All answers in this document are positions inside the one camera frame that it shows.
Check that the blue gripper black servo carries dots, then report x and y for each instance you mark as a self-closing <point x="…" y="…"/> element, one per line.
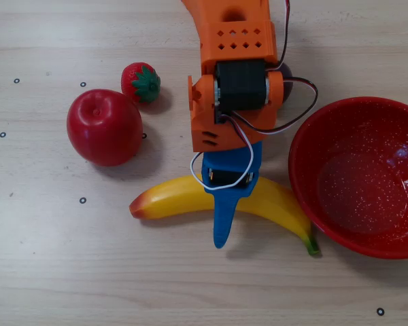
<point x="228" y="159"/>

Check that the yellow plastic toy banana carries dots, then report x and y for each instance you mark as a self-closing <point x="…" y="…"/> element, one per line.
<point x="177" y="200"/>

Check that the red plastic toy strawberry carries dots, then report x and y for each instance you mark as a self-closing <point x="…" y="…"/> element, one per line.
<point x="139" y="83"/>

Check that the red plastic toy apple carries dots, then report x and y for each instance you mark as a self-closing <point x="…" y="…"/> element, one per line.
<point x="103" y="129"/>

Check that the dark purple toy plum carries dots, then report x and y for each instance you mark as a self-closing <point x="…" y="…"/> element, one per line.
<point x="288" y="93"/>

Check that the red speckled enamel bowl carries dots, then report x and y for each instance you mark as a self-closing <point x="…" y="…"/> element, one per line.
<point x="353" y="190"/>

